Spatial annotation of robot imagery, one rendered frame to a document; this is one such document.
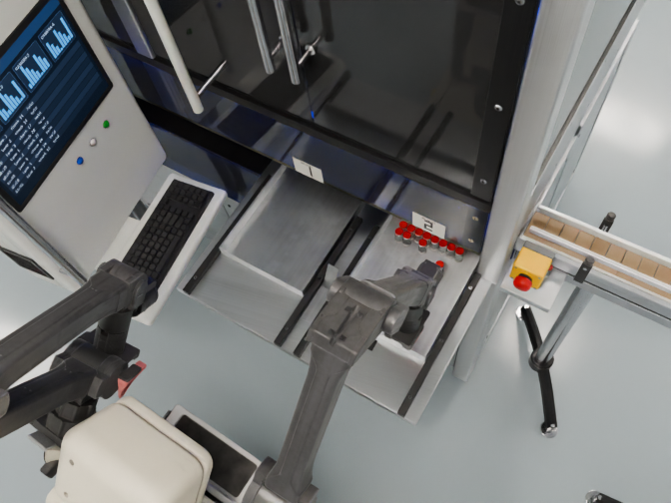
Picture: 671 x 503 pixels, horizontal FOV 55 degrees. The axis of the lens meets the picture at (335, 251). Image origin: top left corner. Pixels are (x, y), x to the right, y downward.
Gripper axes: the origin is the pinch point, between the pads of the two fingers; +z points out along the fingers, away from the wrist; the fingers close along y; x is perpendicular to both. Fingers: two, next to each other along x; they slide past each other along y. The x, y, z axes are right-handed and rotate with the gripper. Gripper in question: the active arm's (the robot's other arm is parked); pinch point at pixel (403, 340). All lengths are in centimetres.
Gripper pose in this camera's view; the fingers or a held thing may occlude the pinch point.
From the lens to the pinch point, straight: 151.2
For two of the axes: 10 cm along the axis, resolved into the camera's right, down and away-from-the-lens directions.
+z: 0.0, 5.7, 8.2
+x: -8.5, -4.3, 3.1
